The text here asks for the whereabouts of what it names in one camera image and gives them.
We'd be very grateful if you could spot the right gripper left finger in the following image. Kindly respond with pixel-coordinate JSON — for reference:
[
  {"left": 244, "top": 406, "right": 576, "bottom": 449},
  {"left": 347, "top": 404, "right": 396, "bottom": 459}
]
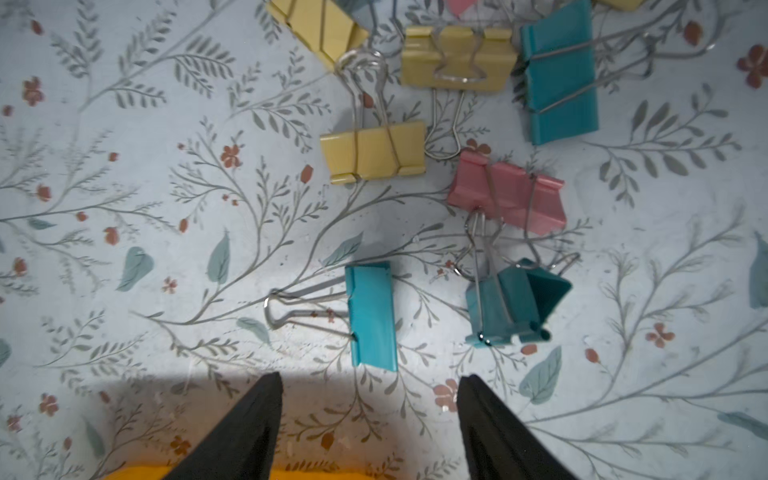
[{"left": 174, "top": 372, "right": 283, "bottom": 474}]

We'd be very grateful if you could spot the pink binder clip small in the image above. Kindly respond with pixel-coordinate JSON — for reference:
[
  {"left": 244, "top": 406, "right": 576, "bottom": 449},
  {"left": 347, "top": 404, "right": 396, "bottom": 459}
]
[{"left": 445, "top": 0, "right": 477, "bottom": 17}]

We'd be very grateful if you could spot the teal binder clip large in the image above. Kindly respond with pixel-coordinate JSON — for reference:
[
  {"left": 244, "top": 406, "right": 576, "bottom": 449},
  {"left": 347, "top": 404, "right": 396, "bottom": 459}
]
[{"left": 521, "top": 1, "right": 656, "bottom": 146}]

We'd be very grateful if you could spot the yellow binder clip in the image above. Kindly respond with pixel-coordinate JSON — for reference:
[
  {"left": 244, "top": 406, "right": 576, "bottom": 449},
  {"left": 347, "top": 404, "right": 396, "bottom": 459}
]
[
  {"left": 320, "top": 47, "right": 426, "bottom": 185},
  {"left": 266, "top": 0, "right": 370, "bottom": 71},
  {"left": 400, "top": 25, "right": 518, "bottom": 116}
]

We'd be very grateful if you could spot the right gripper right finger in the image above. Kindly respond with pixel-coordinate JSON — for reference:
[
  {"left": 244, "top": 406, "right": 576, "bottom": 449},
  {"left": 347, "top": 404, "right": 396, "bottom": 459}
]
[{"left": 456, "top": 375, "right": 574, "bottom": 480}]

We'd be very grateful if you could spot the yellow plastic storage box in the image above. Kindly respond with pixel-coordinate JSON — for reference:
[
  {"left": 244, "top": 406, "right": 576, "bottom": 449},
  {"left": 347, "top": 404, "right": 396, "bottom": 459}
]
[{"left": 105, "top": 466, "right": 372, "bottom": 480}]

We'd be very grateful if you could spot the dark teal binder clip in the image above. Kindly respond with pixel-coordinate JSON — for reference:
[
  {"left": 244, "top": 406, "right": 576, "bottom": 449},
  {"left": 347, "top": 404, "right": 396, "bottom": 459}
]
[{"left": 452, "top": 209, "right": 582, "bottom": 349}]

